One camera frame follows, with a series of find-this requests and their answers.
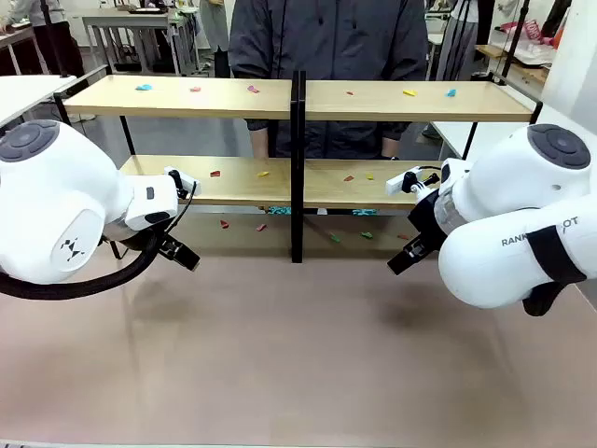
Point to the brown background desk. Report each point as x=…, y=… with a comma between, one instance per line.
x=16, y=35

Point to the grey background table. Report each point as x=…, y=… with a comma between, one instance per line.
x=135, y=18

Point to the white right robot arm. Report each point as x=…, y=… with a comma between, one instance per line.
x=503, y=233

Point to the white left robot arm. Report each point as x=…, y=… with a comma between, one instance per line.
x=56, y=196

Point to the pink bag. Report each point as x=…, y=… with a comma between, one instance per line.
x=532, y=29

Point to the background person grey skirt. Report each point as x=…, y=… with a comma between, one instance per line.
x=459, y=37

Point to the background person grey clothes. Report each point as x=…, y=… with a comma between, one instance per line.
x=215, y=32

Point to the person's right hand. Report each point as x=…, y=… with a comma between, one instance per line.
x=261, y=147

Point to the person in dark jacket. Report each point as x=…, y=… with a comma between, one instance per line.
x=326, y=42

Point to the white side table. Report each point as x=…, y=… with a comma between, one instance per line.
x=28, y=95
x=452, y=135

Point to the black stand pole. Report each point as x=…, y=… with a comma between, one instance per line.
x=52, y=37
x=513, y=42

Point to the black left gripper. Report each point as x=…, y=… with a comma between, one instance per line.
x=169, y=245

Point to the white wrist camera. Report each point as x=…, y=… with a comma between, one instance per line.
x=401, y=183
x=186, y=179

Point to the background person dark trousers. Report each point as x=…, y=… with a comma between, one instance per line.
x=60, y=42

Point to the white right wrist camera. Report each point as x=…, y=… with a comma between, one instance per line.
x=401, y=183

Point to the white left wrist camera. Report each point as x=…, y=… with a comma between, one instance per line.
x=186, y=179

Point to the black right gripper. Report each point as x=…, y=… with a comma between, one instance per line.
x=428, y=219

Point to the wooden background table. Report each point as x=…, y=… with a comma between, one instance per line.
x=522, y=65

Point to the person's left hand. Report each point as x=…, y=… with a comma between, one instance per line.
x=390, y=149

